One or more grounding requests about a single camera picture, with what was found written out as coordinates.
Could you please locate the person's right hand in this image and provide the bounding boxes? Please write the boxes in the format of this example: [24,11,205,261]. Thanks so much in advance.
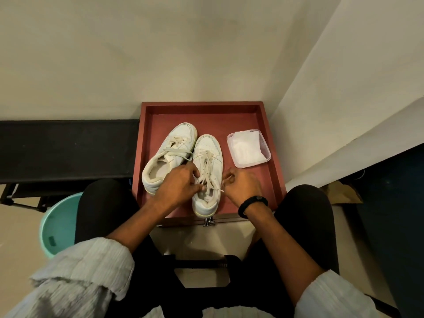
[221,167,265,209]

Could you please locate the person's left hand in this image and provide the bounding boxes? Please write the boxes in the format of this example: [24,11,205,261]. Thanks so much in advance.
[153,162,206,214]

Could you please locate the white sneaker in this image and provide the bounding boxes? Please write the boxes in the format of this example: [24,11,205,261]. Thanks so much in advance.
[142,122,198,196]
[192,134,224,218]

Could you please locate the person's left forearm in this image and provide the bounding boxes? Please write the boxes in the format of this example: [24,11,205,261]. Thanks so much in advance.
[105,197,173,254]

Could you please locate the person's right forearm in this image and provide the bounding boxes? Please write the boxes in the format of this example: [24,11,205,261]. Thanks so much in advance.
[243,203,327,307]

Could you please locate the black wristband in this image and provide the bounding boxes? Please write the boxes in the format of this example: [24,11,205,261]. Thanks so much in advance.
[238,195,268,219]

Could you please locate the white folded cloth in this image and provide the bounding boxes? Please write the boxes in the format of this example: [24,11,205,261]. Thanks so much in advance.
[230,131,265,164]

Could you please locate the clear plastic container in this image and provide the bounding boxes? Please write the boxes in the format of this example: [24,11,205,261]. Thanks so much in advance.
[227,129,271,169]

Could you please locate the red wooden tray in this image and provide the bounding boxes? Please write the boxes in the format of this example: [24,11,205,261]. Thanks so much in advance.
[131,101,287,227]

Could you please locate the black stool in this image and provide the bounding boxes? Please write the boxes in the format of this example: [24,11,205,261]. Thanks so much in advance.
[162,254,242,318]

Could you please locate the person's black trousers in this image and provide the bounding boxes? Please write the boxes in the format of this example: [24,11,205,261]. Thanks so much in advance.
[74,179,340,318]

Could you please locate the brown paper bag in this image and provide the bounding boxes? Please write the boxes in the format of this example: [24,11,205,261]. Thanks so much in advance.
[320,180,364,205]

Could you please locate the black bench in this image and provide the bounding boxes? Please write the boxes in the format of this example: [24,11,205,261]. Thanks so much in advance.
[0,120,140,213]

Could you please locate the teal plastic bucket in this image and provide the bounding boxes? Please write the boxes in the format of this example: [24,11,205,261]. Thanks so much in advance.
[39,192,84,259]

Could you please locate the person's white ribbed shirt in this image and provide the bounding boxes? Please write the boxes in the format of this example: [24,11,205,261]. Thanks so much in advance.
[0,237,381,318]

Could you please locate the dark blue cabinet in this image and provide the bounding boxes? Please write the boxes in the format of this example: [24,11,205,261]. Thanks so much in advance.
[341,142,424,318]

